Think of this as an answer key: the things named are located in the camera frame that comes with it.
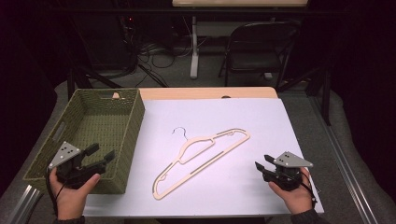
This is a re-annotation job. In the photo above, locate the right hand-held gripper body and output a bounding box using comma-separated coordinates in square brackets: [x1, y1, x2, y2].
[262, 150, 315, 191]

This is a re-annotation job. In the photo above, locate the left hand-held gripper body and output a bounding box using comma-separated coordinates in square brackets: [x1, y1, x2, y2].
[48, 141, 107, 189]

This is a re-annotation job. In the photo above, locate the person's right hand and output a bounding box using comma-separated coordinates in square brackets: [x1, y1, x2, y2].
[268, 167, 314, 216]

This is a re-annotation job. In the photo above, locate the person's left hand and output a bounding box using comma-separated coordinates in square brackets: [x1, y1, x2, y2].
[49, 169, 102, 221]

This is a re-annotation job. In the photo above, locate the white paper sheet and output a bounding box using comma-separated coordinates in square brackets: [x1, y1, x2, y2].
[82, 97, 325, 218]

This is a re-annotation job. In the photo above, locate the green woven basket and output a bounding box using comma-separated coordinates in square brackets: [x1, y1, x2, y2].
[22, 88, 147, 195]

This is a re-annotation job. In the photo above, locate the beige clothes hanger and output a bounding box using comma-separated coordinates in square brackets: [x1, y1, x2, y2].
[151, 126, 252, 201]

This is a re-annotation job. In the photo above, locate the black metal stand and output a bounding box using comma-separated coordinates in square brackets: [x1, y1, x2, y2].
[66, 64, 123, 101]
[277, 65, 332, 127]

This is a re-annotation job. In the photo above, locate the black folding chair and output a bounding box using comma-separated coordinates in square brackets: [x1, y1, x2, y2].
[217, 21, 302, 91]

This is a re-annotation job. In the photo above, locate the white desk leg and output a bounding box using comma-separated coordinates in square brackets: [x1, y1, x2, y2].
[189, 15, 201, 80]

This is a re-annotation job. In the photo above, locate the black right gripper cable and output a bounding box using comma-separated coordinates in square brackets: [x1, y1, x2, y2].
[299, 171, 319, 210]

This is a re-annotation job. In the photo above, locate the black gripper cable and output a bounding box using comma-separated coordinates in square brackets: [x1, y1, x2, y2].
[45, 167, 66, 217]
[299, 171, 319, 210]

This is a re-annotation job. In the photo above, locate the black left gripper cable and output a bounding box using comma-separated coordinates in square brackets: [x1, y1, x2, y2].
[45, 167, 66, 217]

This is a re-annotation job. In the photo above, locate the long aluminium rail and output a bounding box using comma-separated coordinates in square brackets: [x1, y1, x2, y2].
[310, 95, 380, 224]

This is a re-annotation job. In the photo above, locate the short aluminium rail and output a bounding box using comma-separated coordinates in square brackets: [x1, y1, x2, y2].
[5, 184, 44, 224]

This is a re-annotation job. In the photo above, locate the bundle of floor cables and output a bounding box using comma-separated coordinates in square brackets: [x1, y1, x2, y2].
[120, 18, 195, 89]

